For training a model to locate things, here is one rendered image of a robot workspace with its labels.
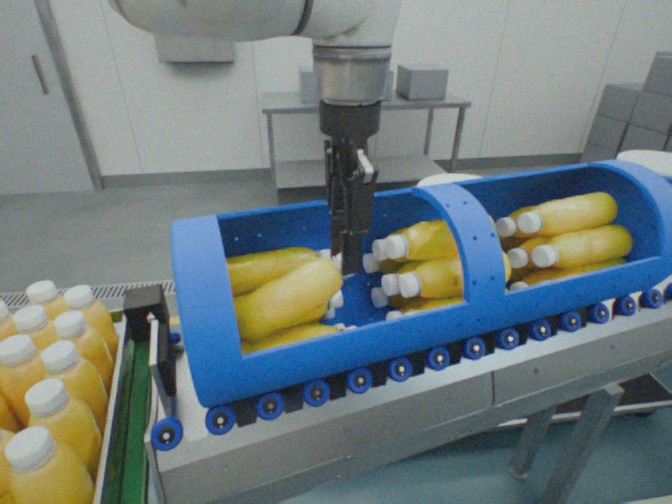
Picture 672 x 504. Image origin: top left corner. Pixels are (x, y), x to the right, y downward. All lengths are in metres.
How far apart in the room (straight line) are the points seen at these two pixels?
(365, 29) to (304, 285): 0.32
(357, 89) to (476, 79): 3.99
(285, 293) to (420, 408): 0.36
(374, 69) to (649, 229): 0.69
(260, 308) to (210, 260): 0.10
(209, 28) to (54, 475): 0.49
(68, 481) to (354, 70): 0.55
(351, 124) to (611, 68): 4.82
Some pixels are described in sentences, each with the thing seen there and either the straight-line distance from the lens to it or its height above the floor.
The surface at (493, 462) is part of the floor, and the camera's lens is 1.85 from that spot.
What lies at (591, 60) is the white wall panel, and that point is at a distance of 5.06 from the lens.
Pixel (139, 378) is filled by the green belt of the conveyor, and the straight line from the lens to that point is 0.87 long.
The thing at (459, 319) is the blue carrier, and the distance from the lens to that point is 0.65.
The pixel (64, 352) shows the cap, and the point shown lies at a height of 1.09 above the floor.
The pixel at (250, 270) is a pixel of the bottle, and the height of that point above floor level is 1.13.
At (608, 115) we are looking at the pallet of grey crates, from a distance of 4.60.
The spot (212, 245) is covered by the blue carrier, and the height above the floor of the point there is 1.23.
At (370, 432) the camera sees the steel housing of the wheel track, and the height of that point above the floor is 0.86.
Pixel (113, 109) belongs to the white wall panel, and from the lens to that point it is 4.21.
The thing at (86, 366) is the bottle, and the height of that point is 1.05.
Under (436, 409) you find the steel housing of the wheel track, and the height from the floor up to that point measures 0.86.
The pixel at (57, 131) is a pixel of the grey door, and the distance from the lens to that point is 4.38.
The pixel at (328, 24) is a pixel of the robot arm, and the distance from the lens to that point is 0.44.
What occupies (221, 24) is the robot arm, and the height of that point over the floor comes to 1.48.
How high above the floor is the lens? 1.49
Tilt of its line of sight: 30 degrees down
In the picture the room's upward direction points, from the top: straight up
